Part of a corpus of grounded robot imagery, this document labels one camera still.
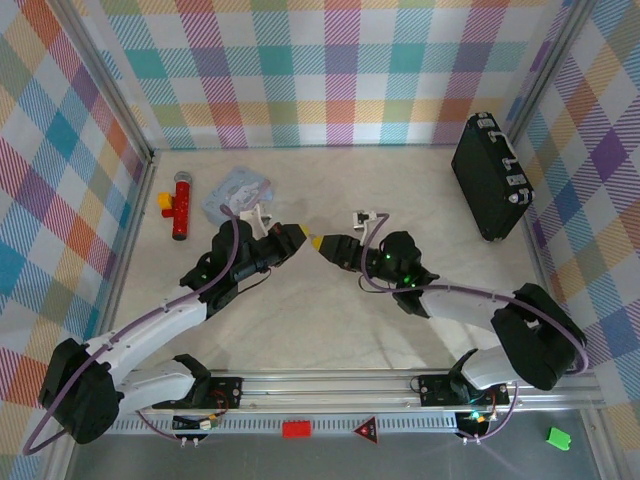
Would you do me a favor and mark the blue cartoon tin box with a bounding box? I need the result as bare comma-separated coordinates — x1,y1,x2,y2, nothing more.
202,167,275,226

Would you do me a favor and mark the red glitter toy microphone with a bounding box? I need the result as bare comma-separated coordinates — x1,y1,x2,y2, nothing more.
169,171,194,242

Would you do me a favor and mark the black hard case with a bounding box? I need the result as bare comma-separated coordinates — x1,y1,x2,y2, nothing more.
450,112,537,245

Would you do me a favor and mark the red triangle sticker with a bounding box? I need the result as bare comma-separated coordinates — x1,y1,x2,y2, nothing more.
352,415,381,444

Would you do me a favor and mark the green plastic piece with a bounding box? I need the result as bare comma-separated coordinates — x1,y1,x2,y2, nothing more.
545,426,572,451

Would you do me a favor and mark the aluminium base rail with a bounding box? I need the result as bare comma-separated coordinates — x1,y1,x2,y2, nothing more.
112,368,601,437

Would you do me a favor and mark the aluminium frame post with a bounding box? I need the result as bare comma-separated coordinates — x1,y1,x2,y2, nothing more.
58,0,157,159
503,0,596,149

